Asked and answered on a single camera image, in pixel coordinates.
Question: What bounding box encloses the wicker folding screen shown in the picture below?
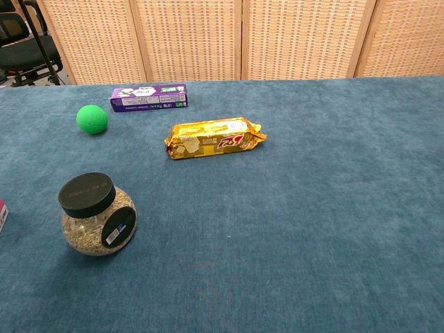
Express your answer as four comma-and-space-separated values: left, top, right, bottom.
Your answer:
36, 0, 444, 86

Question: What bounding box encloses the purple toothpaste box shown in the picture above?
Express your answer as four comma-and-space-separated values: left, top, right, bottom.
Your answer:
110, 83, 189, 113

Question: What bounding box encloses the blue felt table cover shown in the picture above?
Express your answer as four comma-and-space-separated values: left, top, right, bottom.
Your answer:
0, 75, 444, 333

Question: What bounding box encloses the pink packet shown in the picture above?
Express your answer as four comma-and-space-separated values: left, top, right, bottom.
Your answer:
0, 198, 9, 234

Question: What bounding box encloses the black office chair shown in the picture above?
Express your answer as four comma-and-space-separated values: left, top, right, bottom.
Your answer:
0, 0, 64, 87

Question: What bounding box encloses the black tripod stand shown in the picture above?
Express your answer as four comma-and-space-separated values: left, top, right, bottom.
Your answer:
17, 0, 67, 86

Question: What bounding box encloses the gold cracker pack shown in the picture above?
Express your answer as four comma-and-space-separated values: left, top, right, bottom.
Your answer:
163, 117, 268, 161

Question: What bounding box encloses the green ball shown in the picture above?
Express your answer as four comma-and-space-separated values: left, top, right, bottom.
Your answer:
76, 104, 110, 135

